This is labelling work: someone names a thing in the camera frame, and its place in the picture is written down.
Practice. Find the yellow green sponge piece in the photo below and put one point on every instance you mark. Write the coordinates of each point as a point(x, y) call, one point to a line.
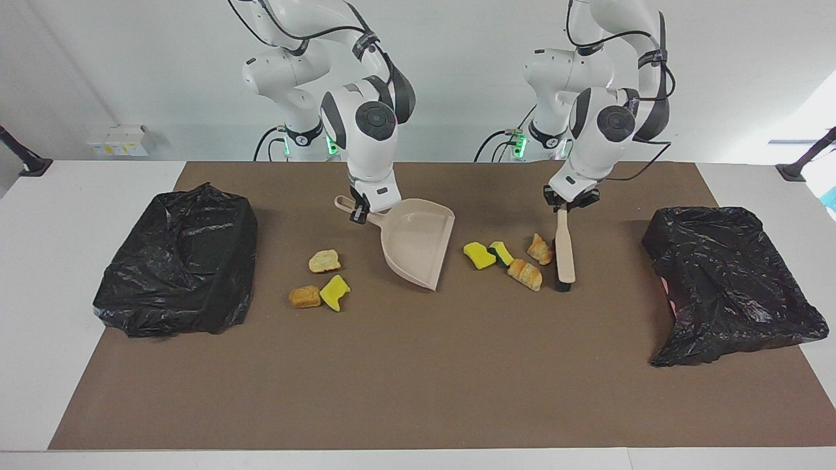
point(334, 292)
point(504, 252)

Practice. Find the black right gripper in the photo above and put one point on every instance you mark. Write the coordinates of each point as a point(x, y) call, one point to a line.
point(359, 200)

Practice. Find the croissant bread piece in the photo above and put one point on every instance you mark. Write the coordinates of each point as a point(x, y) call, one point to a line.
point(539, 249)
point(524, 274)
point(324, 261)

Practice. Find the pink plastic bin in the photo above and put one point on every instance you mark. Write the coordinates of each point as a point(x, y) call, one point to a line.
point(665, 283)

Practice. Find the brown round bun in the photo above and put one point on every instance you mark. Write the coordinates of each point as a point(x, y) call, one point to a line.
point(305, 297)

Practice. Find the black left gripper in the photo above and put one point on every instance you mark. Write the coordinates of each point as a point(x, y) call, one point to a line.
point(581, 204)

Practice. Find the brown table mat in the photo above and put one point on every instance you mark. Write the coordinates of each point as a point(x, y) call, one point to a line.
point(418, 405)

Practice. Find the beige plastic dustpan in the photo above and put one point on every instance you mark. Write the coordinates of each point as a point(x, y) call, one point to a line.
point(418, 241)

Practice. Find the blue object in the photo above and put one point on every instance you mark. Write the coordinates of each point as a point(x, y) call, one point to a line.
point(831, 199)

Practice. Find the black trash bag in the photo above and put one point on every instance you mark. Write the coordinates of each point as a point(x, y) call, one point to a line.
point(731, 287)
point(176, 274)

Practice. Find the white power strip box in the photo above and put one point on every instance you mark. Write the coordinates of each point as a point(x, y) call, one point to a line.
point(117, 142)

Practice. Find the beige hand brush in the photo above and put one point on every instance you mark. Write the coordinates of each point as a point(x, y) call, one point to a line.
point(565, 254)

